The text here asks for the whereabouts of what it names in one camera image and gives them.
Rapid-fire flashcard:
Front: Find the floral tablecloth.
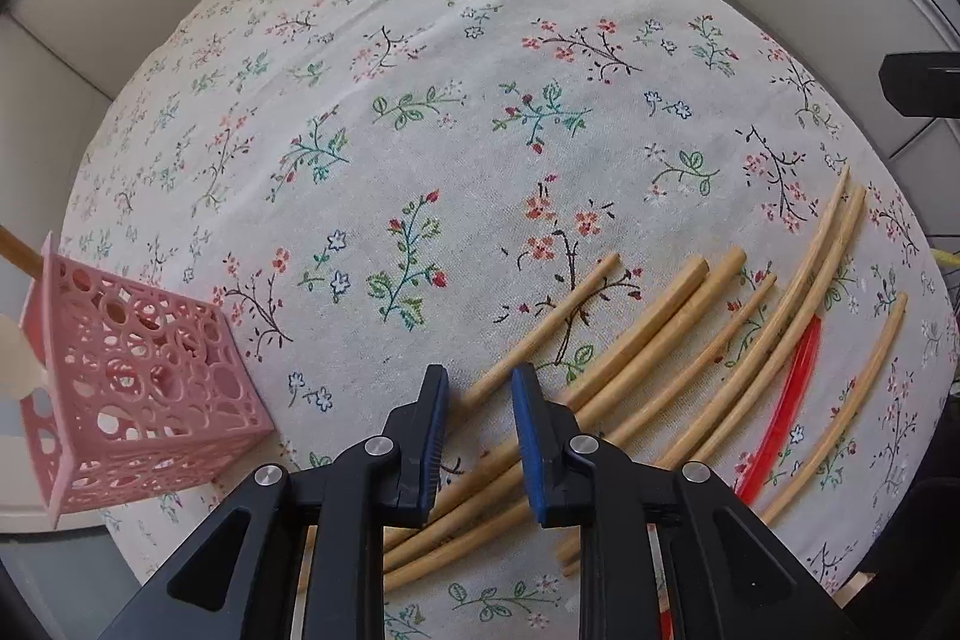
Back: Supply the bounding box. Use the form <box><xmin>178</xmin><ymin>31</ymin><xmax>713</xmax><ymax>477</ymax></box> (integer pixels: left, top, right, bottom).
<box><xmin>60</xmin><ymin>0</ymin><xmax>960</xmax><ymax>640</ymax></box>

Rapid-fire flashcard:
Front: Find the pink perforated utensil holder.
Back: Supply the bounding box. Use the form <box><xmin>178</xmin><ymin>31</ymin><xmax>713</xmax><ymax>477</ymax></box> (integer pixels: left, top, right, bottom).
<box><xmin>19</xmin><ymin>231</ymin><xmax>275</xmax><ymax>525</ymax></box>

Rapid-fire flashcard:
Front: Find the row of wooden chopsticks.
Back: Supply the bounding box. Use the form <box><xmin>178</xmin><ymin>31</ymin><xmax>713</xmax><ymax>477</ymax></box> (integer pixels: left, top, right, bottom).
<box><xmin>300</xmin><ymin>164</ymin><xmax>910</xmax><ymax>592</ymax></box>

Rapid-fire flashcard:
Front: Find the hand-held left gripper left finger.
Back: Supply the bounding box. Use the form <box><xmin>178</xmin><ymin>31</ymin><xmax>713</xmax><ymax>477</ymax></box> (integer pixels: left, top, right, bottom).
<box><xmin>97</xmin><ymin>364</ymin><xmax>449</xmax><ymax>640</ymax></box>

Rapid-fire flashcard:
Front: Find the light wooden chopstick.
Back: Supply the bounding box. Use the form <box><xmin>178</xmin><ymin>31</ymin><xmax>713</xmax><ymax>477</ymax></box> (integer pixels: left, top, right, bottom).
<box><xmin>0</xmin><ymin>225</ymin><xmax>42</xmax><ymax>275</ymax></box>

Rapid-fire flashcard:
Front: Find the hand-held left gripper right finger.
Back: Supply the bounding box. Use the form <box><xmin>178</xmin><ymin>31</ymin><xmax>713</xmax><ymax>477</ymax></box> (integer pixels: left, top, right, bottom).
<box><xmin>512</xmin><ymin>364</ymin><xmax>863</xmax><ymax>640</ymax></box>

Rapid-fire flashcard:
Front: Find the red plastic chopstick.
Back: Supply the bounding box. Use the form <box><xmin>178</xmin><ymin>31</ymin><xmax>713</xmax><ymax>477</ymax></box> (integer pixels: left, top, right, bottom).
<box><xmin>658</xmin><ymin>314</ymin><xmax>824</xmax><ymax>640</ymax></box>

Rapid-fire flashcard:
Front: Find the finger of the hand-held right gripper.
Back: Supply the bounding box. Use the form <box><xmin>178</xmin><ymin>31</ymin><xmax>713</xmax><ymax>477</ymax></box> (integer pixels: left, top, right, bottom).
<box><xmin>879</xmin><ymin>51</ymin><xmax>960</xmax><ymax>120</ymax></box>

